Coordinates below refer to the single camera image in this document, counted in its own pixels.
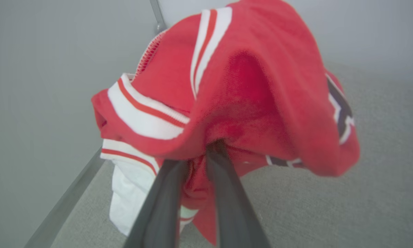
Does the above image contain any short grey metal frame bar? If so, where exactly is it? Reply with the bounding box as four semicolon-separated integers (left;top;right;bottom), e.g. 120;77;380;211
149;0;168;34

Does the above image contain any red basketball jersey white trim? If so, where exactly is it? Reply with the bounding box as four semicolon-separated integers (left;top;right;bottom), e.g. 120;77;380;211
91;0;361;246

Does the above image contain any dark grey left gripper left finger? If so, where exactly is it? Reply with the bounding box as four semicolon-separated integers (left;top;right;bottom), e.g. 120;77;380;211
123;158;190;248

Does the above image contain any long grey metal frame bar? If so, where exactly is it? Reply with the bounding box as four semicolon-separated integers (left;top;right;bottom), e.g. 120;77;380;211
23;147;106;248

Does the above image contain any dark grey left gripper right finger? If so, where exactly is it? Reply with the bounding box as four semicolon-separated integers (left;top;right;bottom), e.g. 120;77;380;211
206;141;271;248

